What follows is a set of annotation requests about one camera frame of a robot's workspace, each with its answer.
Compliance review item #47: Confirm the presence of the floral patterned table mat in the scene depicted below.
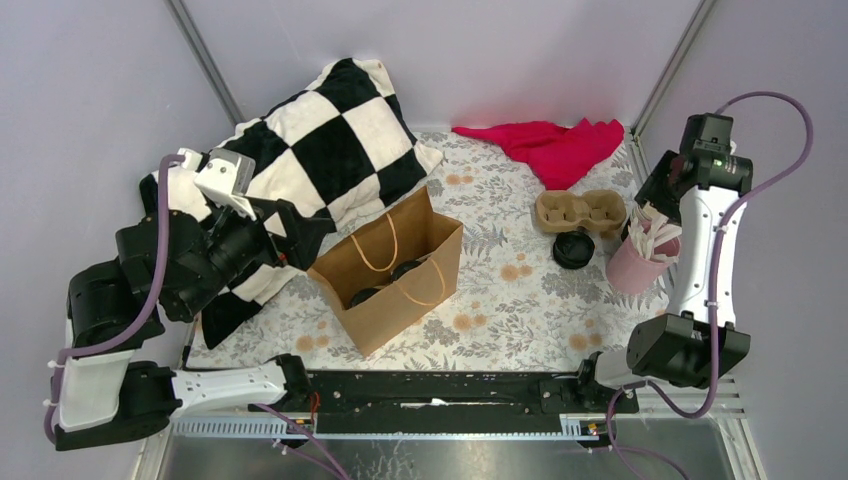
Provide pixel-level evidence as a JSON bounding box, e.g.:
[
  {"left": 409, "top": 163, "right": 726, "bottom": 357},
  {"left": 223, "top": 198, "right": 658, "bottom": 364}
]
[{"left": 186, "top": 133, "right": 667, "bottom": 371}]

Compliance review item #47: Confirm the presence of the black white checkered blanket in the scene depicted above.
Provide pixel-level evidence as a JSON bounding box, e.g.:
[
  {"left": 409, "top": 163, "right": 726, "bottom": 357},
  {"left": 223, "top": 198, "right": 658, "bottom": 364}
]
[{"left": 159, "top": 58, "right": 444, "bottom": 349}]

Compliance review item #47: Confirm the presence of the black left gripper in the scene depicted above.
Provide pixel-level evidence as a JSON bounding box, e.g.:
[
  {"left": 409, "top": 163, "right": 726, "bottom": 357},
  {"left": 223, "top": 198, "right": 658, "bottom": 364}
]
[{"left": 180, "top": 189, "right": 337, "bottom": 317}]

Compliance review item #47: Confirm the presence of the black paper coffee cup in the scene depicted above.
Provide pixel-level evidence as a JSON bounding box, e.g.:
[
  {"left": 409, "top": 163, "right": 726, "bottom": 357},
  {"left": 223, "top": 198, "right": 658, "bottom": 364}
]
[{"left": 390, "top": 260, "right": 422, "bottom": 282}]

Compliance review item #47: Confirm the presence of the pink straw holder cup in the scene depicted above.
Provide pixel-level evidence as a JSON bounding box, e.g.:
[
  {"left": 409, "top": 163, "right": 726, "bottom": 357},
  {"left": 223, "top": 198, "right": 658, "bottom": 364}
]
[{"left": 605, "top": 222, "right": 681, "bottom": 295}]

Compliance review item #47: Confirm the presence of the red cloth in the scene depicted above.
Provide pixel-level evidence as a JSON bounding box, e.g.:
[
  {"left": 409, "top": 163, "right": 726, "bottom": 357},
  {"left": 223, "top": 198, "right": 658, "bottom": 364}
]
[{"left": 452, "top": 119, "right": 625, "bottom": 190}]

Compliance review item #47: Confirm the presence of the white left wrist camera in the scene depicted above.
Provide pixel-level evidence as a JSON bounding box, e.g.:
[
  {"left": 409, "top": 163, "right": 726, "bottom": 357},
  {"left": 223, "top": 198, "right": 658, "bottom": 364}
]
[{"left": 168, "top": 148, "right": 257, "bottom": 220}]

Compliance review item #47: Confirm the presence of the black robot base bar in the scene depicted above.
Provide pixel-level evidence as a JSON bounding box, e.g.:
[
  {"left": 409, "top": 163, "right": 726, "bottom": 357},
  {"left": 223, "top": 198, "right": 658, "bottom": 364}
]
[{"left": 270, "top": 354, "right": 639, "bottom": 442}]

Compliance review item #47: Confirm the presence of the brown paper bag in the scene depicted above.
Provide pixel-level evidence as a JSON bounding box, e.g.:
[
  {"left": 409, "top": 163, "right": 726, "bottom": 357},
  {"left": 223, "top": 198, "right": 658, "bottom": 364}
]
[{"left": 307, "top": 187, "right": 464, "bottom": 357}]

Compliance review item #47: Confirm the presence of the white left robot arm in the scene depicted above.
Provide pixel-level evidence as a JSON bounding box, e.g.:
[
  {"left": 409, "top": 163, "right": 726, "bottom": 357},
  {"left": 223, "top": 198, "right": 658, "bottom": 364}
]
[{"left": 44, "top": 200, "right": 335, "bottom": 451}]

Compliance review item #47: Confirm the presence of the brown cardboard cup carrier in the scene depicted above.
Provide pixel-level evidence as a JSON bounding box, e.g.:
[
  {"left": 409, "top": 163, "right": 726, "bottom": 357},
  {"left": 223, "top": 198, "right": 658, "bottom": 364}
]
[{"left": 535, "top": 189, "right": 628, "bottom": 233}]

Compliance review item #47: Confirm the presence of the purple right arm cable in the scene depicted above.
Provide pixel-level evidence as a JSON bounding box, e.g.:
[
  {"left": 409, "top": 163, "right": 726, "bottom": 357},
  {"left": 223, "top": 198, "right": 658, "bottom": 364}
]
[{"left": 606, "top": 91, "right": 814, "bottom": 480}]

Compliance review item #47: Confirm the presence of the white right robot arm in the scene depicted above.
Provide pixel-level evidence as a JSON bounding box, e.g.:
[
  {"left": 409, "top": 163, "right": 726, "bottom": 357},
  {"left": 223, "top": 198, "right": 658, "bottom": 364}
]
[{"left": 573, "top": 113, "right": 753, "bottom": 412}]

